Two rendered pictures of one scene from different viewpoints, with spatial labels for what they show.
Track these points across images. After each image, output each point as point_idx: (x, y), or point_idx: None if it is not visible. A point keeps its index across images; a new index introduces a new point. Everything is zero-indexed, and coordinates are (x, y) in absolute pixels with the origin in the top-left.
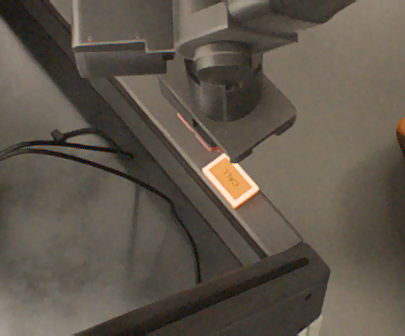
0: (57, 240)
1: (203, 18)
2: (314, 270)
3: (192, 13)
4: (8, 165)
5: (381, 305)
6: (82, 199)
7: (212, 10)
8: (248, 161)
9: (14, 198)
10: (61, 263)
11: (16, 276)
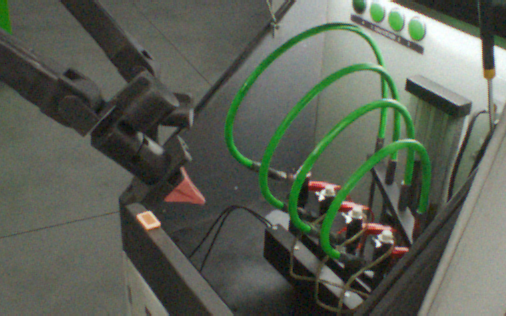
0: (236, 270)
1: (151, 56)
2: (125, 190)
3: (153, 60)
4: (260, 300)
5: None
6: (222, 283)
7: (148, 53)
8: None
9: (256, 287)
10: (234, 262)
11: (255, 260)
